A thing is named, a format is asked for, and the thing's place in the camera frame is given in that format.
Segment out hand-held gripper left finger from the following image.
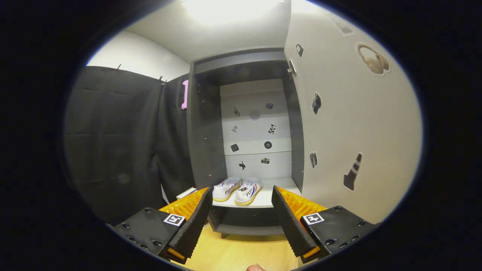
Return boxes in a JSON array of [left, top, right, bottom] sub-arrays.
[[112, 186, 214, 264]]

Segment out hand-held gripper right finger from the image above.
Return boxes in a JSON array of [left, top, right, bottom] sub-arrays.
[[271, 185, 377, 264]]

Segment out white canvas shoe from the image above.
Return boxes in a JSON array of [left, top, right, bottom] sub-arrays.
[[212, 178, 243, 202], [234, 178, 263, 206]]

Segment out dark grey shoe cabinet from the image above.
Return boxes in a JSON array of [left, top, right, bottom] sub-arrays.
[[187, 47, 305, 238]]

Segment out black backdrop cloth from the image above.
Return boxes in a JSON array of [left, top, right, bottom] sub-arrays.
[[63, 66, 196, 226]]

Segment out large ceiling light panel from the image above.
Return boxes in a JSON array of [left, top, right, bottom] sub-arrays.
[[183, 0, 290, 25]]

